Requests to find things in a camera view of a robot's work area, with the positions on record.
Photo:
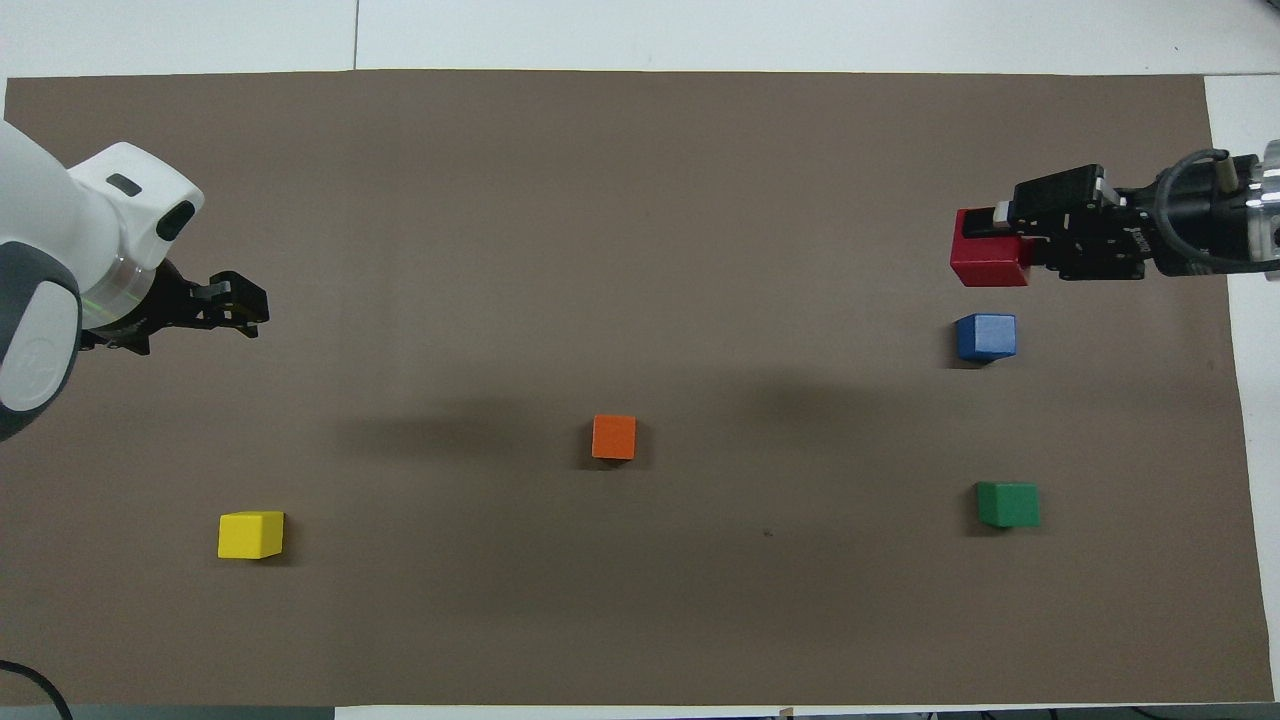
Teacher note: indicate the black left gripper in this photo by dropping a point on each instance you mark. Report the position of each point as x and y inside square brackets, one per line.
[170, 310]

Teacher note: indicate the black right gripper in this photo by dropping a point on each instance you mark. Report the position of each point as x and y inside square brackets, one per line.
[1190, 230]

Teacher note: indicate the red wooden block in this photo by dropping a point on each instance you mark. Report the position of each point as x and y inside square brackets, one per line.
[985, 265]

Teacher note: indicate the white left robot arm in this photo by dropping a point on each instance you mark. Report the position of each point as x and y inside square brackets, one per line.
[50, 260]

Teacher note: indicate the blue wooden block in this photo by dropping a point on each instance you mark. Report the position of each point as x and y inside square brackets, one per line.
[987, 337]

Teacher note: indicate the yellow wooden block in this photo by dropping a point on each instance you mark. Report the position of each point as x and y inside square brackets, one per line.
[250, 535]

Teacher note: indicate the green wooden block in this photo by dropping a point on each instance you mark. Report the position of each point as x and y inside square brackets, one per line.
[1008, 504]

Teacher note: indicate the orange wooden block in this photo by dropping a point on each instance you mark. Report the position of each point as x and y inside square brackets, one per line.
[613, 437]

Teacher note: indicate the brown table mat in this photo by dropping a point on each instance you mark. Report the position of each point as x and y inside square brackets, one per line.
[640, 250]

